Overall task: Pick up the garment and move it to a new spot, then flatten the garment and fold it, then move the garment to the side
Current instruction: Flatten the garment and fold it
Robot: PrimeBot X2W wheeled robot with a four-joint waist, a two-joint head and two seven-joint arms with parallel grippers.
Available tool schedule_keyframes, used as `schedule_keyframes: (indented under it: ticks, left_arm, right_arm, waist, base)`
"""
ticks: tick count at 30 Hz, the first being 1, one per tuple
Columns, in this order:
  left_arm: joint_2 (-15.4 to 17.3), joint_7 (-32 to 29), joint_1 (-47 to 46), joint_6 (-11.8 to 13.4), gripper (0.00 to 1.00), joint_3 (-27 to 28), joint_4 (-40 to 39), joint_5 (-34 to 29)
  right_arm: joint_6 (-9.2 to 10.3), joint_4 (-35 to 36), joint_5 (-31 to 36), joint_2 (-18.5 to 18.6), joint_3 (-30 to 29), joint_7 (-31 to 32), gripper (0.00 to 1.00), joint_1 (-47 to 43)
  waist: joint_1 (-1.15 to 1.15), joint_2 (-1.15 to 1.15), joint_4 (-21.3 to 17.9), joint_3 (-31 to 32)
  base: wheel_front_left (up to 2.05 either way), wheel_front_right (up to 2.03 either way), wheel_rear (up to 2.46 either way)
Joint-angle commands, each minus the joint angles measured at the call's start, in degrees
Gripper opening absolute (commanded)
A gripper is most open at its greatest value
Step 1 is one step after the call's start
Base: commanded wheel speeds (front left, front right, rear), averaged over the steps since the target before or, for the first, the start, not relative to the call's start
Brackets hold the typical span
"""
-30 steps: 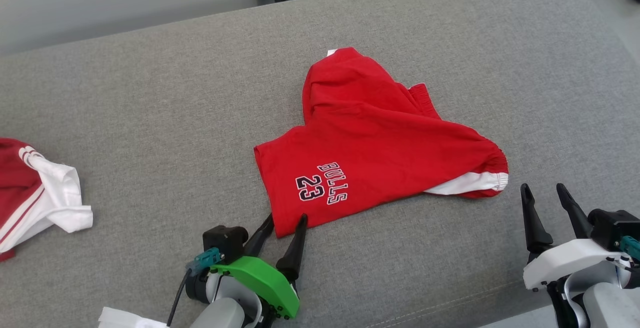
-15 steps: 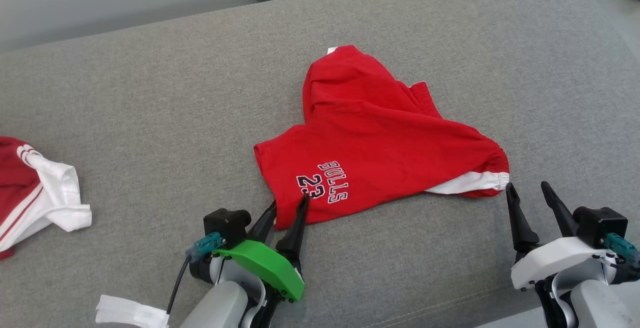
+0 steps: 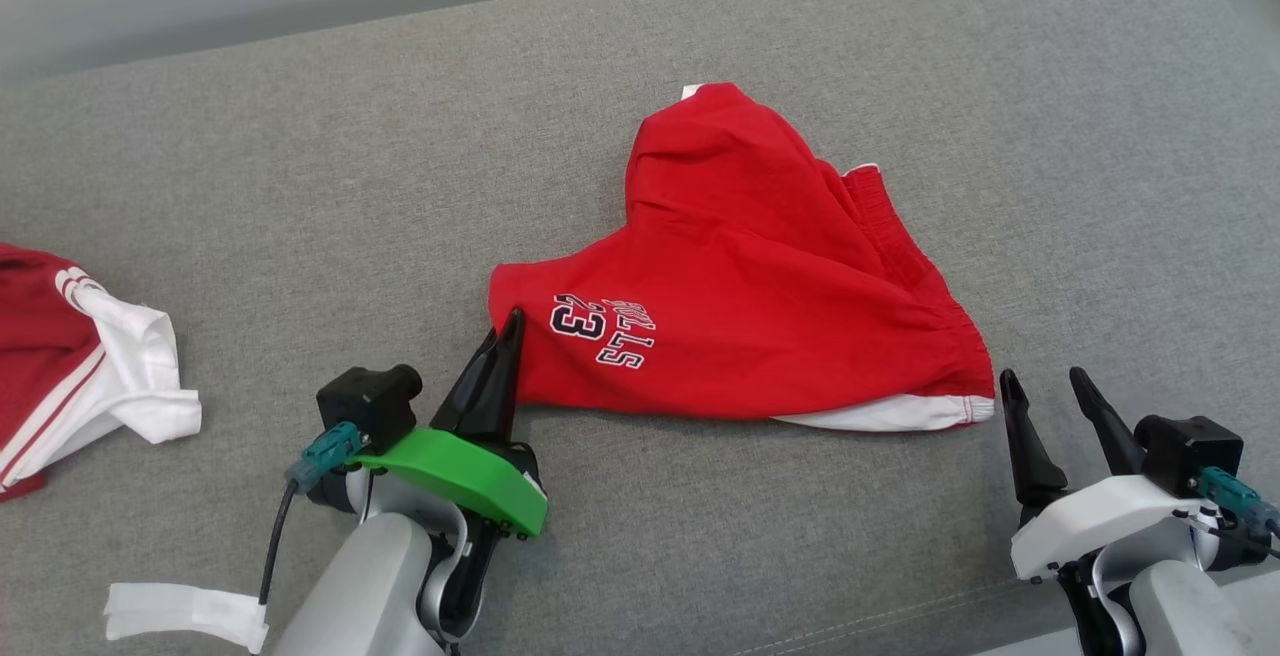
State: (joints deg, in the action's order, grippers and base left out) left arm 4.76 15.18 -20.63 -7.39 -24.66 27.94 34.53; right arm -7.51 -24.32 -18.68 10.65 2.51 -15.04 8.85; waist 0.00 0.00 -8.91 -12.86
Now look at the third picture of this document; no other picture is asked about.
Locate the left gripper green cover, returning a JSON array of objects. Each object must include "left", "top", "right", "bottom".
[{"left": 355, "top": 307, "right": 549, "bottom": 539}]

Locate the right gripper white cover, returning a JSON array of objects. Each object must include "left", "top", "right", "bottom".
[{"left": 1000, "top": 367, "right": 1216, "bottom": 582}]

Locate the red shorts number 23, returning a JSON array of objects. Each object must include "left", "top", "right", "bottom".
[{"left": 487, "top": 83, "right": 997, "bottom": 433}]

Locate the red and white jersey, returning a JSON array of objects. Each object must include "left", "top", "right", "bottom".
[{"left": 0, "top": 241, "right": 203, "bottom": 503}]

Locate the white tape wrap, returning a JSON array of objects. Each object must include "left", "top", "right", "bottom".
[{"left": 105, "top": 581, "right": 271, "bottom": 655}]

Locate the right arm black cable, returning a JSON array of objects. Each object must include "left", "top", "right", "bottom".
[{"left": 1180, "top": 466, "right": 1280, "bottom": 547}]

